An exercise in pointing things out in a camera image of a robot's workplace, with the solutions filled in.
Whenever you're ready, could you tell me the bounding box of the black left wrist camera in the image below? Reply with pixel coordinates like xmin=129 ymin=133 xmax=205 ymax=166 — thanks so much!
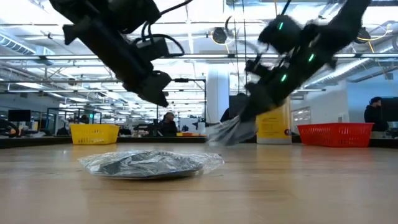
xmin=135 ymin=36 xmax=170 ymax=62

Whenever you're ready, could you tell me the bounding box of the black metal gantry frame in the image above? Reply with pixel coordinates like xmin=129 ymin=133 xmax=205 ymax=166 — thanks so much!
xmin=156 ymin=77 xmax=208 ymax=138

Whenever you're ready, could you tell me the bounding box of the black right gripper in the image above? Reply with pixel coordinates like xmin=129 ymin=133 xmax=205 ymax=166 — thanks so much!
xmin=238 ymin=58 xmax=299 ymax=126

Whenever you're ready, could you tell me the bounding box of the black aluminium table frame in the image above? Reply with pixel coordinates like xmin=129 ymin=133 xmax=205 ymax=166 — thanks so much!
xmin=0 ymin=136 xmax=398 ymax=149

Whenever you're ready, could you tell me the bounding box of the round grey pad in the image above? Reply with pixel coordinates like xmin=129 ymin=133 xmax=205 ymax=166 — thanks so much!
xmin=78 ymin=150 xmax=225 ymax=180
xmin=206 ymin=116 xmax=259 ymax=147

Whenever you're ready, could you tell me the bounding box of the black computer monitor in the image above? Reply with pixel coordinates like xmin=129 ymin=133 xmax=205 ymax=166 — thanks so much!
xmin=7 ymin=109 xmax=32 ymax=123

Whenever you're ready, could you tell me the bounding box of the yellow plastic basket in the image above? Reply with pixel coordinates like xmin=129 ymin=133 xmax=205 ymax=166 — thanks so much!
xmin=69 ymin=123 xmax=121 ymax=146

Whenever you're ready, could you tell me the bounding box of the black overhead camera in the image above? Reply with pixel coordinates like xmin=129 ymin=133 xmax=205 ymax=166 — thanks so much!
xmin=212 ymin=27 xmax=228 ymax=44

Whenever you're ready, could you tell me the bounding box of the red plastic basket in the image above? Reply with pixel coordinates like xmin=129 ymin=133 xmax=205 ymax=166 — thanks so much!
xmin=297 ymin=122 xmax=375 ymax=148

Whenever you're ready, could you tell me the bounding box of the yellow wipes canister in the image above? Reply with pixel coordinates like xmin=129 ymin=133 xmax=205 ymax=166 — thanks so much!
xmin=256 ymin=96 xmax=293 ymax=145

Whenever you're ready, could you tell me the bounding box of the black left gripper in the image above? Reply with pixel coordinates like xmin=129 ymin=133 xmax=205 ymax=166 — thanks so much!
xmin=63 ymin=15 xmax=172 ymax=108

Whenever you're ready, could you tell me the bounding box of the person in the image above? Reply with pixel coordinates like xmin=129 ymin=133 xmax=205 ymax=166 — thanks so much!
xmin=158 ymin=111 xmax=178 ymax=137
xmin=220 ymin=92 xmax=249 ymax=123
xmin=363 ymin=96 xmax=389 ymax=132

